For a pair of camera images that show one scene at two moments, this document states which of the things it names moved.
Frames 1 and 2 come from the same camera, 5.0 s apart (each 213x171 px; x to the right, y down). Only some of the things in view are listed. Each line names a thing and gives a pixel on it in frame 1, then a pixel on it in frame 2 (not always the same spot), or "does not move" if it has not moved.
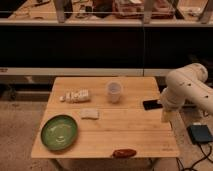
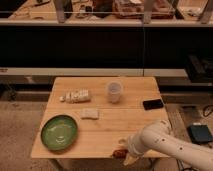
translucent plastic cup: x=114 y=89 does not move
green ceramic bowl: x=59 y=132 does not move
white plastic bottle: x=75 y=96 does not move
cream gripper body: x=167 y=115 to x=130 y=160
